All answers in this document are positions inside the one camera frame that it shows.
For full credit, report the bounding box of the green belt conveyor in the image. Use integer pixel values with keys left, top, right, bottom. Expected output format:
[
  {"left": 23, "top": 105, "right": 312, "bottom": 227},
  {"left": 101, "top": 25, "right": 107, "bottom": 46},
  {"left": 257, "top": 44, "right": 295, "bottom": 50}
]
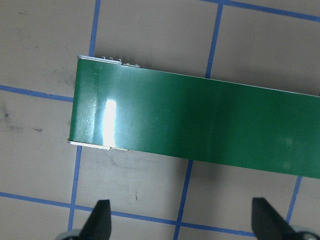
[{"left": 66, "top": 54, "right": 320, "bottom": 180}]

